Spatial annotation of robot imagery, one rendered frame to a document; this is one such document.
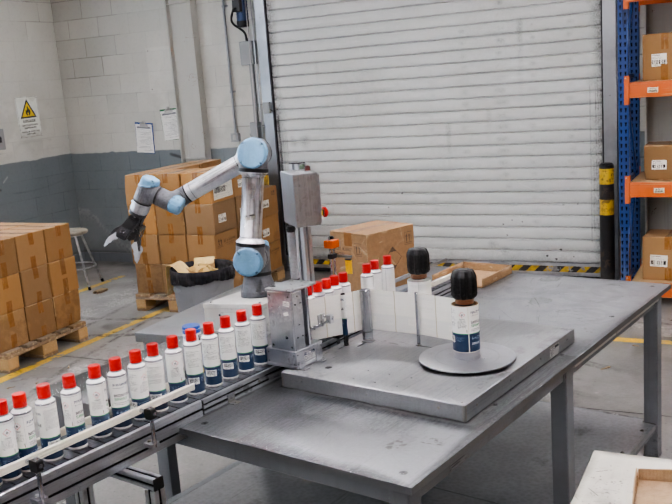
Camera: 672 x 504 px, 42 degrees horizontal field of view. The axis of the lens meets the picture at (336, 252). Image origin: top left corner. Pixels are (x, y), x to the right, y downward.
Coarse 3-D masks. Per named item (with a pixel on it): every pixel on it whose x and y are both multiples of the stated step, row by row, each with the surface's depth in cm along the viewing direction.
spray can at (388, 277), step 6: (384, 258) 345; (390, 258) 345; (384, 264) 346; (390, 264) 346; (384, 270) 345; (390, 270) 345; (384, 276) 346; (390, 276) 345; (384, 282) 346; (390, 282) 346; (384, 288) 347; (390, 288) 346
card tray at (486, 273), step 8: (456, 264) 418; (464, 264) 423; (472, 264) 420; (480, 264) 418; (488, 264) 415; (496, 264) 413; (440, 272) 406; (448, 272) 412; (480, 272) 414; (488, 272) 412; (496, 272) 396; (504, 272) 402; (432, 280) 401; (480, 280) 398; (488, 280) 390; (496, 280) 396
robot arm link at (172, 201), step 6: (156, 192) 339; (162, 192) 339; (168, 192) 340; (174, 192) 344; (156, 198) 339; (162, 198) 339; (168, 198) 339; (174, 198) 339; (180, 198) 340; (156, 204) 341; (162, 204) 339; (168, 204) 339; (174, 204) 339; (180, 204) 339; (168, 210) 340; (174, 210) 340; (180, 210) 342
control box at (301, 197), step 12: (288, 180) 308; (300, 180) 303; (312, 180) 305; (288, 192) 310; (300, 192) 304; (312, 192) 306; (288, 204) 312; (300, 204) 305; (312, 204) 306; (288, 216) 314; (300, 216) 306; (312, 216) 307
